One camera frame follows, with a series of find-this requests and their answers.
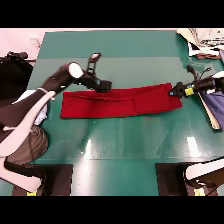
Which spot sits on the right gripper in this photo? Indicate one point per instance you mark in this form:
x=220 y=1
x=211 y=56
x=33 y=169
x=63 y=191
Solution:
x=178 y=90

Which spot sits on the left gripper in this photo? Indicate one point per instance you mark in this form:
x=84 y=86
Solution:
x=96 y=84

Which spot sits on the red garment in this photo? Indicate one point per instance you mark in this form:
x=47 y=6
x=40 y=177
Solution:
x=116 y=103

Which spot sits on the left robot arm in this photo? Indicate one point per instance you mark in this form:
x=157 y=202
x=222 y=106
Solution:
x=23 y=113

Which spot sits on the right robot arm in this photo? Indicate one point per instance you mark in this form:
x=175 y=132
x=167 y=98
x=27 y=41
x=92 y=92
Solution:
x=207 y=84

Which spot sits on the beige garment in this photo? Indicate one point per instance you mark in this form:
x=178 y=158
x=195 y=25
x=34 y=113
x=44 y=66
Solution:
x=210 y=115

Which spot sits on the purple garment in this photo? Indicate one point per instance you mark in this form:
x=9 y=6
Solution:
x=216 y=105

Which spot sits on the heap of clothes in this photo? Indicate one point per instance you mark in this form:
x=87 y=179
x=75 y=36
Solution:
x=203 y=38

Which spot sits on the white garment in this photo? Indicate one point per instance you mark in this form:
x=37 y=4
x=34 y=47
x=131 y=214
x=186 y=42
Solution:
x=41 y=115

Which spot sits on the brown garment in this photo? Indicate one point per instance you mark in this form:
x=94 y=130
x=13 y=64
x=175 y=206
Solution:
x=38 y=143

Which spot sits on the black mounting plate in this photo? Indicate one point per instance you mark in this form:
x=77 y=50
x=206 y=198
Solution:
x=58 y=180
x=168 y=180

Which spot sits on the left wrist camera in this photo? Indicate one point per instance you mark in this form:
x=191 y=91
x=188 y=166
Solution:
x=93 y=61

